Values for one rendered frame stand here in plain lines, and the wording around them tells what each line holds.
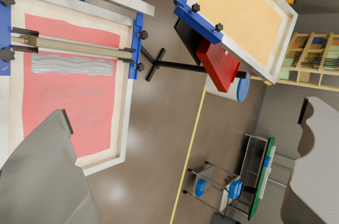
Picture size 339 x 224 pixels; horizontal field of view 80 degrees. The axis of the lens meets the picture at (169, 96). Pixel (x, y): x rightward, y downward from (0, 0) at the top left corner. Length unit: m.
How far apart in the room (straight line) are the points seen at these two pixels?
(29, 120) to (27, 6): 0.41
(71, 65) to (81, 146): 0.39
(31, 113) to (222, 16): 1.08
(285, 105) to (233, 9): 7.00
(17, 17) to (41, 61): 0.16
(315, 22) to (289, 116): 3.32
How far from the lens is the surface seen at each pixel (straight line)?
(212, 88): 3.93
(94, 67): 1.01
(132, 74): 1.10
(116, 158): 1.22
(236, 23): 1.38
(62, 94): 0.97
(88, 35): 1.00
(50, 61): 0.92
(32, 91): 0.92
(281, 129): 8.19
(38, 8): 0.92
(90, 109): 1.05
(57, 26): 0.94
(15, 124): 0.94
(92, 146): 1.13
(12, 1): 0.79
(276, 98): 8.28
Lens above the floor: 1.81
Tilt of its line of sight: 36 degrees down
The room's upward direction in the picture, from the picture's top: 105 degrees clockwise
